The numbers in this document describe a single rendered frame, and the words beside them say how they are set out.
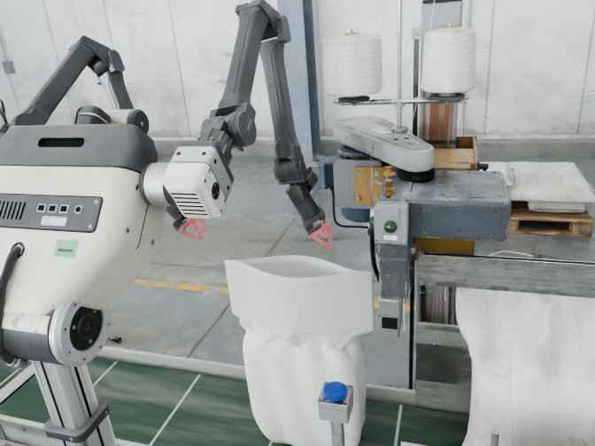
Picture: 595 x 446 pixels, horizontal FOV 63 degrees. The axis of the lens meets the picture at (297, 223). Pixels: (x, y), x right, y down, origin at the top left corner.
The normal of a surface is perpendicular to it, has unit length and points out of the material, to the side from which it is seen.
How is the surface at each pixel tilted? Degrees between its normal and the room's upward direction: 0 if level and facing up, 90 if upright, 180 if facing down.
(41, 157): 50
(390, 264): 90
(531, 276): 90
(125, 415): 0
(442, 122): 90
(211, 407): 0
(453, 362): 90
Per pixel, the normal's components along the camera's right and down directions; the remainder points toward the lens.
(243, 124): 0.90, -0.07
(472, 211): -0.29, 0.39
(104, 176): -0.27, -0.29
